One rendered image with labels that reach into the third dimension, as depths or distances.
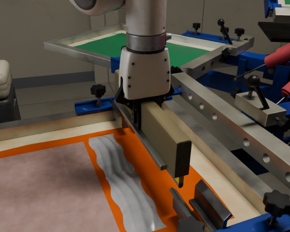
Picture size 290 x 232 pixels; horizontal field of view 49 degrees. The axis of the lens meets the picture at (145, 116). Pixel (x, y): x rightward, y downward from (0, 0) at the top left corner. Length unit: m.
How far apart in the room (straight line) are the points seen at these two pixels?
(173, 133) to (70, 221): 0.27
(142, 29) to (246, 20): 3.80
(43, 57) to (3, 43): 0.41
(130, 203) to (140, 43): 0.32
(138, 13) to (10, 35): 3.15
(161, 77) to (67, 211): 0.33
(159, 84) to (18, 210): 0.38
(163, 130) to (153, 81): 0.12
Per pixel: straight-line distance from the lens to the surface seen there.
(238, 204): 0.70
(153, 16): 0.58
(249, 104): 0.83
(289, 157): 0.71
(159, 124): 0.57
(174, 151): 0.53
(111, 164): 0.76
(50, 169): 0.79
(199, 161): 0.79
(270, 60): 1.23
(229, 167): 0.73
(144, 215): 0.64
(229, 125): 0.82
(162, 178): 0.73
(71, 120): 0.93
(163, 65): 0.63
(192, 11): 3.96
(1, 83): 1.58
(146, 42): 0.59
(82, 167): 0.77
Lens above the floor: 1.42
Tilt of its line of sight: 28 degrees down
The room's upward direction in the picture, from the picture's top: straight up
